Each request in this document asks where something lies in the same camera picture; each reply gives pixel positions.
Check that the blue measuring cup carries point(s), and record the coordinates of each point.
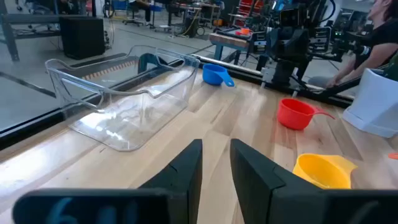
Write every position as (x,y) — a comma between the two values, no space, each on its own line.
(213,76)

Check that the black office chair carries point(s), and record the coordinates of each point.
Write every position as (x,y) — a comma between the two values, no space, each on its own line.
(133,17)

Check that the person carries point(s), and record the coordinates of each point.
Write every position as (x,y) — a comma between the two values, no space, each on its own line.
(385,34)

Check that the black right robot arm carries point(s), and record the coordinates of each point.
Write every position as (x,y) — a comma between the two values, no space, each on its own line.
(289,46)

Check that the black floor mat striped edge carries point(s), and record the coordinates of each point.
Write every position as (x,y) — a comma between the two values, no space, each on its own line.
(102,63)

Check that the wooden workbench with blue legs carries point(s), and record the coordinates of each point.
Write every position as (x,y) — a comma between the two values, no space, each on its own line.
(227,40)

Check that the clear plastic basket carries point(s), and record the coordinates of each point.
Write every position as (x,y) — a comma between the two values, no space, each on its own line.
(130,124)

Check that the small orange measuring cup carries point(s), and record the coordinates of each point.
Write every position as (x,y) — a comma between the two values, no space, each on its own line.
(394,156)

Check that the black cabinet box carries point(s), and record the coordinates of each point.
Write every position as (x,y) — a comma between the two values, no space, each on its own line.
(82,37)

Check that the red measuring cup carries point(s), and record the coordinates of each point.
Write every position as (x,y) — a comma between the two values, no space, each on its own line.
(293,115)

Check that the grey metal table frame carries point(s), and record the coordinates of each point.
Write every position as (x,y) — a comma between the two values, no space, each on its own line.
(9,34)

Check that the orange bowl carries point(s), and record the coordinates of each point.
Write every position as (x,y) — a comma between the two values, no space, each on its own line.
(245,31)

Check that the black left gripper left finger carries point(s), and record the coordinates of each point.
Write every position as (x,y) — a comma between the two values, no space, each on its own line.
(174,186)

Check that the white plastic container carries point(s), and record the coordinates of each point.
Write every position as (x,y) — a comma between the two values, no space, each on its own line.
(373,105)

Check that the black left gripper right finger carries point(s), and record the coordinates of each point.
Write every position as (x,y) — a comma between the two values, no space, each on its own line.
(264,193)

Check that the yellow measuring cup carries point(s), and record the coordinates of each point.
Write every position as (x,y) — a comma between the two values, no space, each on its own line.
(320,171)

